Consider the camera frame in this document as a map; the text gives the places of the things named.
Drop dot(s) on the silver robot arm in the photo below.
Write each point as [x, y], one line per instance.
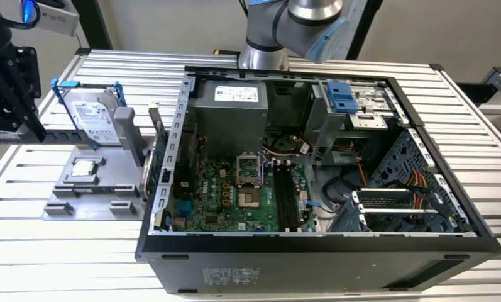
[275, 25]

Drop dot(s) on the black RAM slot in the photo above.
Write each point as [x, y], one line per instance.
[296, 195]
[280, 195]
[284, 195]
[291, 195]

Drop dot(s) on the hard disk in blue carrier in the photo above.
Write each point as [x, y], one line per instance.
[92, 116]

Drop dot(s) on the silver CPU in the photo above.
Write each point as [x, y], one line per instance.
[83, 167]

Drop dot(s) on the grey parts rack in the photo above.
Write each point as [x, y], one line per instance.
[116, 170]

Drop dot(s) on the green graphics card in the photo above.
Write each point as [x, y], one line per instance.
[162, 138]

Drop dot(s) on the small yellow black connector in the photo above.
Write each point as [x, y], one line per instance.
[217, 52]

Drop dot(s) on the grey power supply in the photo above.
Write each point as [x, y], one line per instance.
[229, 126]

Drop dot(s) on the green motherboard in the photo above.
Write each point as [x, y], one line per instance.
[216, 201]

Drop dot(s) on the black round speaker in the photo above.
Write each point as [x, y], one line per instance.
[281, 143]

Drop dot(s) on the CPU socket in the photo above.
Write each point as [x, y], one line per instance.
[249, 198]

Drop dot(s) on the grey metal drive cage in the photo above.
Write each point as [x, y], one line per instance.
[329, 135]

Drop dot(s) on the blue plastic drive latch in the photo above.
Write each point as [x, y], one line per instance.
[339, 94]

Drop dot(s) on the black PC case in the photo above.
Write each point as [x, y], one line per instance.
[275, 267]

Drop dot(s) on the metal disk bay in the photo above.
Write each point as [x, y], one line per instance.
[384, 196]

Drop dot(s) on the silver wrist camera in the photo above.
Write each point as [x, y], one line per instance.
[59, 20]

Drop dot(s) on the black upright post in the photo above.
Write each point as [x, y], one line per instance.
[368, 31]
[91, 25]

